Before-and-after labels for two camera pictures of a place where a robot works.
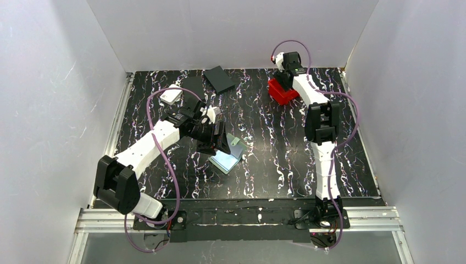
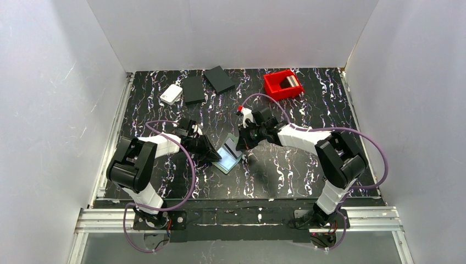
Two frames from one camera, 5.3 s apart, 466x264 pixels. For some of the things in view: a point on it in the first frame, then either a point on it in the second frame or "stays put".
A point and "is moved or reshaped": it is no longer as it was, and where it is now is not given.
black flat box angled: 219,80 stays put
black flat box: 195,84 stays put
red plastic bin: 277,92 is moved or reshaped
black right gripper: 286,80 → 246,134
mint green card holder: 225,161 stays put
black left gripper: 215,135 → 196,144
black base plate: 242,220 stays put
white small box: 170,96 stays put
